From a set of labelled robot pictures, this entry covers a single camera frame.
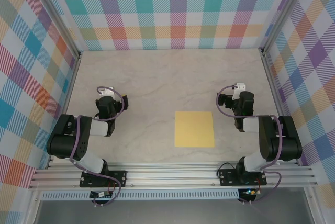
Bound slotted grey cable tray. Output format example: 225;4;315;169
41;191;240;200

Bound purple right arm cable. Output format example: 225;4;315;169
216;84;283;205

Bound yellow cloth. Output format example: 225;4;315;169
174;110;215;148

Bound aluminium corner post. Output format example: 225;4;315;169
30;0;83;59
260;0;308;54

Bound black left circuit board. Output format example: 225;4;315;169
90;190;114;199

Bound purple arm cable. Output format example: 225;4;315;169
70;85;125;207
216;84;283;205

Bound black right circuit board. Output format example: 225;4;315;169
238;188;262;197

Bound aluminium side rail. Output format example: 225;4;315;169
261;51;299;166
46;51;83;169

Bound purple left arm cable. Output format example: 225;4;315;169
70;85;125;207

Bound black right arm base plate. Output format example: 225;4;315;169
219;169;267;187

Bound black circuit board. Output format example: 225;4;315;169
238;188;262;197
90;190;114;199

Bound wide aluminium mounting rail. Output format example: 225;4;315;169
28;162;319;189

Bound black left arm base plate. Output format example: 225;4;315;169
80;170;128;188

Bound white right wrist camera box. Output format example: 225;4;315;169
232;82;247;99

